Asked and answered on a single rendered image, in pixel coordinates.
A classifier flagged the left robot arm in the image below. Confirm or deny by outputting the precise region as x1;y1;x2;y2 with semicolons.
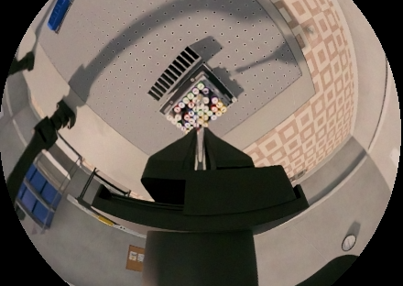
7;52;31;77

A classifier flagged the blue tube carrier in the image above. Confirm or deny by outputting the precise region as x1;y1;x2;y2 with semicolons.
47;0;70;30

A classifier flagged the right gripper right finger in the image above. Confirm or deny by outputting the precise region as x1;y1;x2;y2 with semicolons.
204;126;256;170

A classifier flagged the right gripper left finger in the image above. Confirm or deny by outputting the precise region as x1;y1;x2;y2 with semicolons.
145;126;197;170

